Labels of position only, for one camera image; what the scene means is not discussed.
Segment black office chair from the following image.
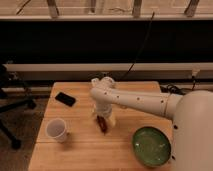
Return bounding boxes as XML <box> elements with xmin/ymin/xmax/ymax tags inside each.
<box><xmin>0</xmin><ymin>64</ymin><xmax>36</xmax><ymax>150</ymax></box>

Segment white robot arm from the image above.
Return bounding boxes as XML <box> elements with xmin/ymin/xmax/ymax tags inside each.
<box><xmin>90</xmin><ymin>77</ymin><xmax>213</xmax><ymax>171</ymax></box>

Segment black smartphone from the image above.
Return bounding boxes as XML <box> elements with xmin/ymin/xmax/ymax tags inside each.
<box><xmin>55</xmin><ymin>92</ymin><xmax>76</xmax><ymax>107</ymax></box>

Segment white plastic bottle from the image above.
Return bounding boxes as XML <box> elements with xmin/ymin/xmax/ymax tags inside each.
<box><xmin>91</xmin><ymin>78</ymin><xmax>100</xmax><ymax>86</ymax></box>

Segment translucent plastic cup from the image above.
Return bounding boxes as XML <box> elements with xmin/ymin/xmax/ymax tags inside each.
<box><xmin>45</xmin><ymin>118</ymin><xmax>68</xmax><ymax>143</ymax></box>

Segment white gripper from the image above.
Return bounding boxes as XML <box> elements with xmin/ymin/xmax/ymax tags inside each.
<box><xmin>94</xmin><ymin>101</ymin><xmax>116</xmax><ymax>127</ymax></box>

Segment black hanging cable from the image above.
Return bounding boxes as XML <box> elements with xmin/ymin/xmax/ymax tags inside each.
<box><xmin>119</xmin><ymin>11</ymin><xmax>156</xmax><ymax>82</ymax></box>

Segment green ceramic bowl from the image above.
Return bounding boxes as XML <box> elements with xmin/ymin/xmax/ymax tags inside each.
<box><xmin>132</xmin><ymin>126</ymin><xmax>171</xmax><ymax>168</ymax></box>

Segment black cable on floor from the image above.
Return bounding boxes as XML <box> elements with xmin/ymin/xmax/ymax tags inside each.
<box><xmin>160</xmin><ymin>83</ymin><xmax>184</xmax><ymax>95</ymax></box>

